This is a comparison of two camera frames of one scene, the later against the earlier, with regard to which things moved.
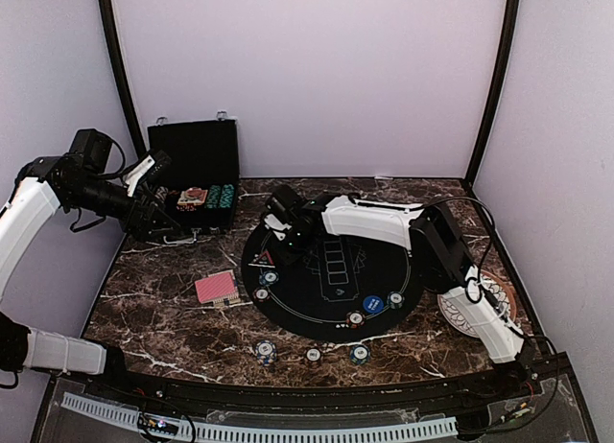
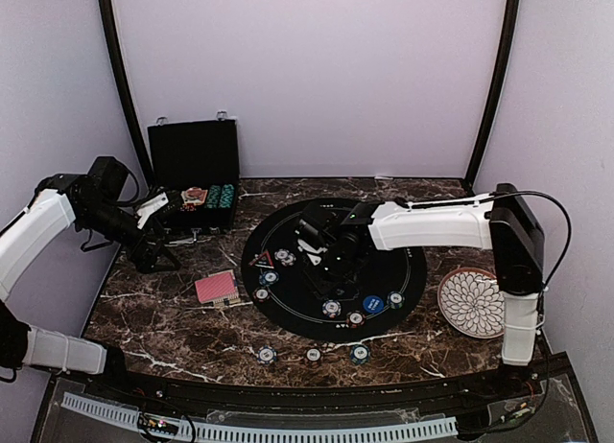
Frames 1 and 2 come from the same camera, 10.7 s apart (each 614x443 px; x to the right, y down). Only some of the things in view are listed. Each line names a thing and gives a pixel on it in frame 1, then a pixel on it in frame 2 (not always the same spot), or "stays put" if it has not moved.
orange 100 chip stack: (314, 354) stays put
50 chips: (269, 277) stays put
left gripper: (140, 230) to (143, 262)
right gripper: (287, 258) to (321, 286)
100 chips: (261, 293) stays put
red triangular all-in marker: (263, 260) stays put
